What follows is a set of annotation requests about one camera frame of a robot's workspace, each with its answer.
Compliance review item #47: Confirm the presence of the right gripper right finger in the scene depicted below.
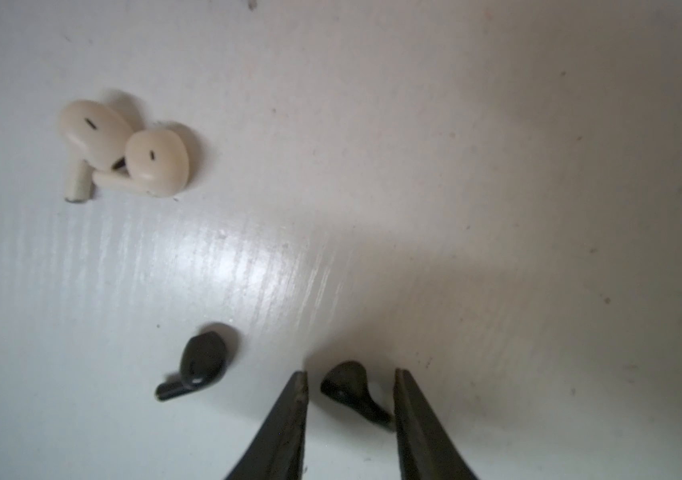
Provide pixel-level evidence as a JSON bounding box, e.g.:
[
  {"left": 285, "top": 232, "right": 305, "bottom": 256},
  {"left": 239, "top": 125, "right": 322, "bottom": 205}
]
[{"left": 393, "top": 369, "right": 478, "bottom": 480}]

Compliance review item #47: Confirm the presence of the beige earbud pair front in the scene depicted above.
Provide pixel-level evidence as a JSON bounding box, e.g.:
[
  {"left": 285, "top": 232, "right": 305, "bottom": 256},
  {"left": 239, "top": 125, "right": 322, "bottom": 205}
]
[{"left": 93, "top": 129, "right": 190, "bottom": 198}]

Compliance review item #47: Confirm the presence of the black earbud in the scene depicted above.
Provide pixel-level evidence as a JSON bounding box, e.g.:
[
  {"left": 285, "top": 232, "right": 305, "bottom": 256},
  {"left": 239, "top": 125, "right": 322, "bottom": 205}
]
[
  {"left": 320, "top": 360, "right": 396, "bottom": 432},
  {"left": 155, "top": 332, "right": 229, "bottom": 402}
]

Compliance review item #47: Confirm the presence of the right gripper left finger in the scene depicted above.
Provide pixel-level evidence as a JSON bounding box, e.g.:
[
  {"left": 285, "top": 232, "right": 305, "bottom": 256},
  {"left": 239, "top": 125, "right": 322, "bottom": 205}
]
[{"left": 226, "top": 371, "right": 309, "bottom": 480}]

